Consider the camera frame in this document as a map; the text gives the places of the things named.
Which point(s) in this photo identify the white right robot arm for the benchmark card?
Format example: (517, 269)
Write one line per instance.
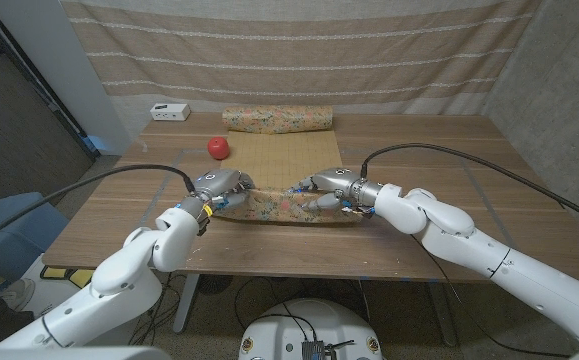
(494, 260)

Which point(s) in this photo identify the red ball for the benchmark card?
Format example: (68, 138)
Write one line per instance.
(218, 148)

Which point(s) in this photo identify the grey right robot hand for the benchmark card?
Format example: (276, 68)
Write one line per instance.
(344, 185)

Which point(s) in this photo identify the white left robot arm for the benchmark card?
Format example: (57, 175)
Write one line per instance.
(119, 280)

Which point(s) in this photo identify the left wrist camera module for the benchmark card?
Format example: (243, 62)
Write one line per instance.
(204, 222)

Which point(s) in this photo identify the floral wrapping paper sheet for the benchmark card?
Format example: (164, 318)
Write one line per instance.
(279, 155)

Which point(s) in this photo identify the white robot torso base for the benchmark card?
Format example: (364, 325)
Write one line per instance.
(309, 325)

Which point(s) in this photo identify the black round floor object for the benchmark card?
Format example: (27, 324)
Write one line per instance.
(214, 283)

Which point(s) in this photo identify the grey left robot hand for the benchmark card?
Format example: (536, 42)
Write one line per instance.
(216, 182)

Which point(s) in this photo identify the blue chair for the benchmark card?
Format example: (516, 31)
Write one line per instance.
(14, 230)

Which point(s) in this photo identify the white table leg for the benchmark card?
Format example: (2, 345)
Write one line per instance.
(443, 315)
(186, 300)

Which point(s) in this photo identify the beige striped backdrop cloth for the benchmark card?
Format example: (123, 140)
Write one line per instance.
(294, 55)

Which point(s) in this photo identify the grey sneaker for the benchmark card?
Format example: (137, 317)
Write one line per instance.
(18, 294)

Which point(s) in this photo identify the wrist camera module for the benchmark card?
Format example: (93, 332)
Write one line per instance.
(361, 210)
(204, 222)

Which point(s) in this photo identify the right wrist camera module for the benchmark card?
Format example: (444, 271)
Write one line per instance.
(361, 210)

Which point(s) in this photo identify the white power strip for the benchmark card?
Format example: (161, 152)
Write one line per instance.
(170, 111)

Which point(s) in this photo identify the dark perforated door panel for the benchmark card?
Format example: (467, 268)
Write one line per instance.
(14, 125)

